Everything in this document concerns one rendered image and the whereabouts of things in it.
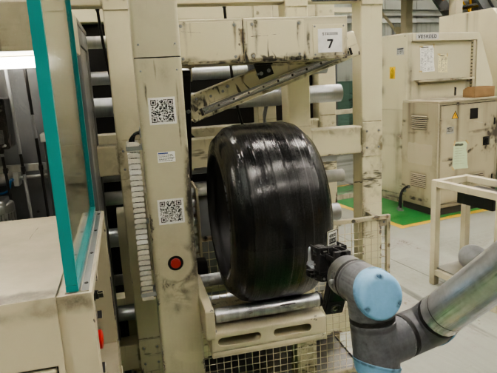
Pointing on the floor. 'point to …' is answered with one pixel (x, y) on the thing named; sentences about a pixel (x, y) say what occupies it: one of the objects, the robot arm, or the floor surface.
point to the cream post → (167, 183)
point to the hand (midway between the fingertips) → (313, 263)
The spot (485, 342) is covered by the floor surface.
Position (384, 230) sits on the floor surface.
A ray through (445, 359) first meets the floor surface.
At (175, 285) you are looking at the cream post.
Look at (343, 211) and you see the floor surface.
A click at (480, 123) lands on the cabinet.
